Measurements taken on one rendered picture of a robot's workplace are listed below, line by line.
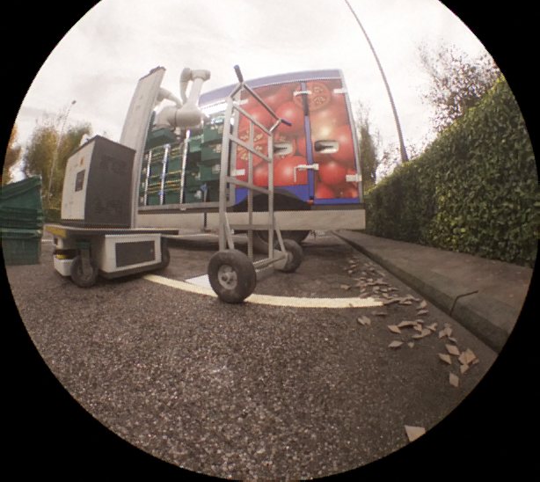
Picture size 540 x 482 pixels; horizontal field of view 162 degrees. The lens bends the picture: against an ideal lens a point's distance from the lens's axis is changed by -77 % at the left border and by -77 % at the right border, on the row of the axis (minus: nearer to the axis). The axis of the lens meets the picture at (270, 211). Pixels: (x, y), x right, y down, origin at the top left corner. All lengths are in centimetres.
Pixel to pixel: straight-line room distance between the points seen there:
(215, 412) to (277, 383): 16
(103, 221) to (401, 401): 138
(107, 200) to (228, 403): 112
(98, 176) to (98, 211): 19
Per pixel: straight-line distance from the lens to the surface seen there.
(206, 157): 254
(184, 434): 42
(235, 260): 81
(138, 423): 45
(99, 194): 121
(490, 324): 72
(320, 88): 269
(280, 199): 211
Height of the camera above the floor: 36
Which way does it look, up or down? 4 degrees up
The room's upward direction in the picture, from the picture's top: straight up
